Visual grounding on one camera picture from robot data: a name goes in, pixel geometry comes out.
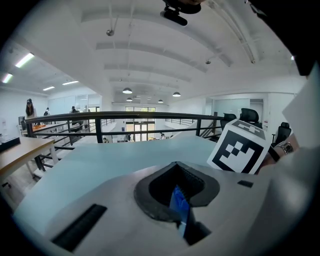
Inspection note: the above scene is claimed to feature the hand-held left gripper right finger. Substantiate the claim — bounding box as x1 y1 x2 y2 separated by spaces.
177 161 273 256

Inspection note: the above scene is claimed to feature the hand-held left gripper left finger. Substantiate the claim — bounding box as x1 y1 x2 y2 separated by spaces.
44 161 192 256

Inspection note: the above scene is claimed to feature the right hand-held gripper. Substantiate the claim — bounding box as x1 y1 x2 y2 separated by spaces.
206 118 267 175

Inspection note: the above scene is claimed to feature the big translucent blue plate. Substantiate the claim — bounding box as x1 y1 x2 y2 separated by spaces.
169 184 191 238

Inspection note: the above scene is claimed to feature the silver wristwatch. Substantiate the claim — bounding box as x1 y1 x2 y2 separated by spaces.
274 141 295 156

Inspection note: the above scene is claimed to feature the glass entrance door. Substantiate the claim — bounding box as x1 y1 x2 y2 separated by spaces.
124 106 156 141

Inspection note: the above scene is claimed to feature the black metal railing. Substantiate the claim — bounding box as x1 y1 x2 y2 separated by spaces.
24 111 226 174

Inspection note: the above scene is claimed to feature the wooden desk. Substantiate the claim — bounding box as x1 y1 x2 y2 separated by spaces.
0 136 60 191

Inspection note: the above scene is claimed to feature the black flat box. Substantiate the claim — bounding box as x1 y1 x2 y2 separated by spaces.
0 136 21 153

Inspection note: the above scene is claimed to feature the person's black shirt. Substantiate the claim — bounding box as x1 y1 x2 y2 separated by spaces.
246 0 320 77

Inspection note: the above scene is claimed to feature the black head-worn camera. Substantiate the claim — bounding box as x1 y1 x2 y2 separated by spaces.
159 0 202 27

